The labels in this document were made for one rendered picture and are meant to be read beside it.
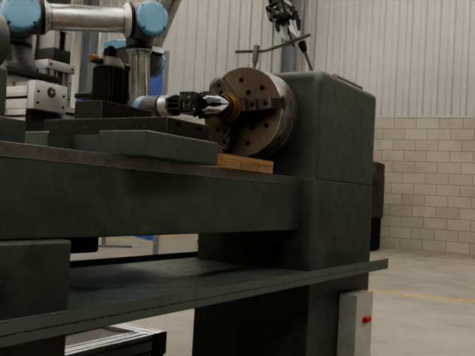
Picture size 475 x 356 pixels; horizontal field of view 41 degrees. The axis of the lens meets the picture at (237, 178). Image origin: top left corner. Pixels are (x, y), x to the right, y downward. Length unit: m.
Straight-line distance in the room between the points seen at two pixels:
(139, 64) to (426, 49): 10.37
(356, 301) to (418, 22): 10.39
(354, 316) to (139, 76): 1.19
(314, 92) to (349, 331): 0.91
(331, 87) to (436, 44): 10.09
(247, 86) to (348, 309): 0.92
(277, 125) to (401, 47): 10.46
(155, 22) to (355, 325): 1.32
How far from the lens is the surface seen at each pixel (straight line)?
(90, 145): 1.69
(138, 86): 2.35
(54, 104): 2.17
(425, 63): 12.42
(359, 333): 2.56
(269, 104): 2.14
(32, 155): 1.31
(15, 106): 2.18
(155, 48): 2.70
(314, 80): 2.30
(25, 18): 2.15
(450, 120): 12.11
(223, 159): 1.81
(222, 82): 2.25
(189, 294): 1.51
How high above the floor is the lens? 0.78
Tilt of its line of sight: 2 degrees up
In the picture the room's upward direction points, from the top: 3 degrees clockwise
